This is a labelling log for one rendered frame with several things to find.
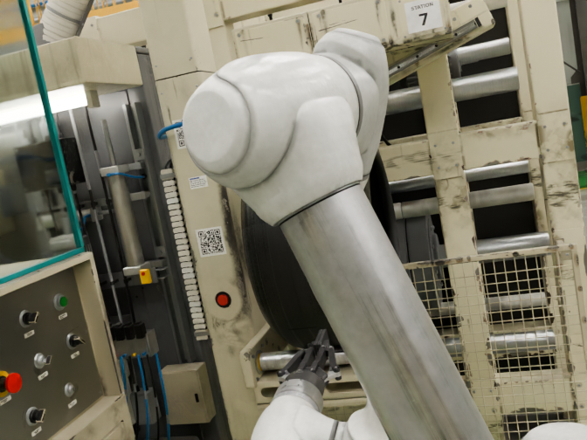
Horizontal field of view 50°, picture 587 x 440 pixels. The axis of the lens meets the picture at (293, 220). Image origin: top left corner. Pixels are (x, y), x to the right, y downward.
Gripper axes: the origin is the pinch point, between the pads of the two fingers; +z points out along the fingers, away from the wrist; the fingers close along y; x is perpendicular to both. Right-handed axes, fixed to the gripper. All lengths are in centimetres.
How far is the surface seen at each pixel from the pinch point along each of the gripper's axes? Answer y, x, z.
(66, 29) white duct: 80, -81, 69
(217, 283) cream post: 33.1, -5.3, 28.3
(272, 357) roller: 19.4, 12.6, 18.6
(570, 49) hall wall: -210, 45, 1008
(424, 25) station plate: -29, -58, 62
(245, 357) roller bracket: 24.8, 9.9, 14.7
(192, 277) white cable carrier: 40, -7, 30
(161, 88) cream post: 38, -57, 36
